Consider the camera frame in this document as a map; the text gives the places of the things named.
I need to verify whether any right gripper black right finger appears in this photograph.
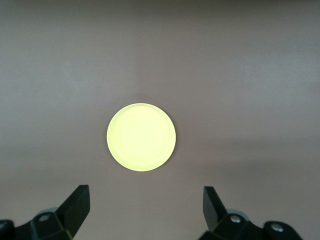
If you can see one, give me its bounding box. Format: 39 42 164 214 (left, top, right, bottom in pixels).
199 186 304 240

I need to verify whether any yellow round plate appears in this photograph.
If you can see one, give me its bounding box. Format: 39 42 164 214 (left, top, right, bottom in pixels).
106 102 177 173

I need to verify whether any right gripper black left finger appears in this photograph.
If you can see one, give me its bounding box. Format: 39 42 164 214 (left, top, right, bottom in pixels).
0 184 91 240

